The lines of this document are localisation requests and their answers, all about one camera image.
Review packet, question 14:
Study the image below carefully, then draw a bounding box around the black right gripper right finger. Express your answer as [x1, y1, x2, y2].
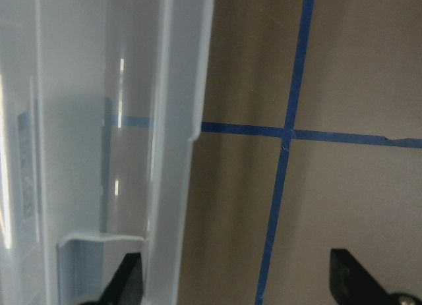
[330, 248, 421, 304]

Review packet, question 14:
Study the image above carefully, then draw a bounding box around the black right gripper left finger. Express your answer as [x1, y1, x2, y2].
[96, 252, 144, 305]

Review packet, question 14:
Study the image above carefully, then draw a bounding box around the clear plastic storage box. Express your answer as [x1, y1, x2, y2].
[1, 0, 214, 304]

